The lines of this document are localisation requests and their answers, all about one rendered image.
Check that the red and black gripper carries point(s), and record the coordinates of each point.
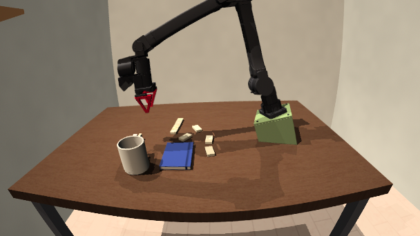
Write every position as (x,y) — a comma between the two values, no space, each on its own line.
(140,93)

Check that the white mug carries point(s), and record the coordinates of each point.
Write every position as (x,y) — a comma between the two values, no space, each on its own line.
(135,161)

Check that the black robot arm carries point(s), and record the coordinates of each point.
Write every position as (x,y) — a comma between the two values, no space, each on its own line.
(259,84)

